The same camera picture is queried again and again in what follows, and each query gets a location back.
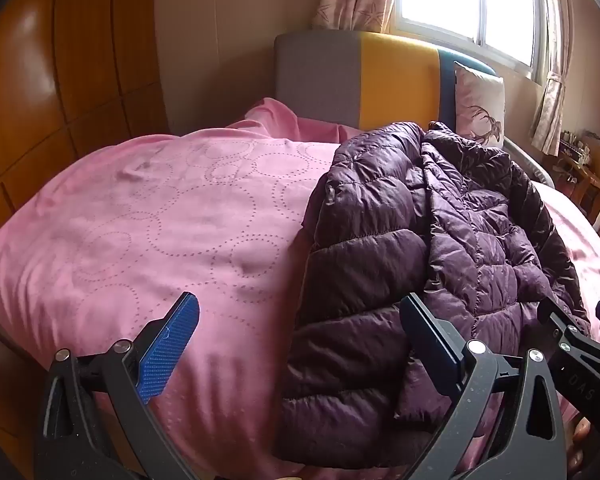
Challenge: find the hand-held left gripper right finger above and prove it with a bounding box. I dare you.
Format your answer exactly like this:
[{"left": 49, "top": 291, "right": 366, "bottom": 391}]
[{"left": 399, "top": 294, "right": 568, "bottom": 480}]

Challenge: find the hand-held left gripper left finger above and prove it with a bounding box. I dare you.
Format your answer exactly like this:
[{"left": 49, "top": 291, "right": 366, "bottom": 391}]
[{"left": 34, "top": 291, "right": 201, "bottom": 480}]

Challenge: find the purple quilted puffer jacket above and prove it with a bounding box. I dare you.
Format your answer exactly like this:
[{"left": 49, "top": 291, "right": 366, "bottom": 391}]
[{"left": 275, "top": 121, "right": 593, "bottom": 461}]

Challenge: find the person's right hand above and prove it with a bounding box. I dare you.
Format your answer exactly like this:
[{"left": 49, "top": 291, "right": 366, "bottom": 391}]
[{"left": 566, "top": 416, "right": 598, "bottom": 480}]

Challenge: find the pink dotted bed sheet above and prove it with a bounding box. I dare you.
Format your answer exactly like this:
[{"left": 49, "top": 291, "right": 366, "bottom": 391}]
[{"left": 0, "top": 96, "right": 600, "bottom": 480}]

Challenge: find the cluttered wooden desk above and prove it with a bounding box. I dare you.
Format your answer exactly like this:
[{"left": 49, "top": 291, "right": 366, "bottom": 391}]
[{"left": 555, "top": 130, "right": 600, "bottom": 221}]

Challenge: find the deer print pillow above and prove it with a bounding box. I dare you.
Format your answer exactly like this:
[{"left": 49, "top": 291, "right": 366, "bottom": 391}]
[{"left": 452, "top": 61, "right": 507, "bottom": 150}]

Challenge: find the grey yellow blue headboard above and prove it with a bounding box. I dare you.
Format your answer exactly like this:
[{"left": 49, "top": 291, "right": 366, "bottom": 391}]
[{"left": 274, "top": 30, "right": 506, "bottom": 136}]

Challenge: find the wooden wardrobe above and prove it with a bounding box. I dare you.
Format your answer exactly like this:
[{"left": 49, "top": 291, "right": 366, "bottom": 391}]
[{"left": 0, "top": 0, "right": 171, "bottom": 480}]

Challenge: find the window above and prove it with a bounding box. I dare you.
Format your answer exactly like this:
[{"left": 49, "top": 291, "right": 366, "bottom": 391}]
[{"left": 387, "top": 0, "right": 556, "bottom": 78}]

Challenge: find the grey bed rail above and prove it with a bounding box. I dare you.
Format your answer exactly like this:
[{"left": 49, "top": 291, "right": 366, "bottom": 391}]
[{"left": 502, "top": 137, "right": 556, "bottom": 188}]

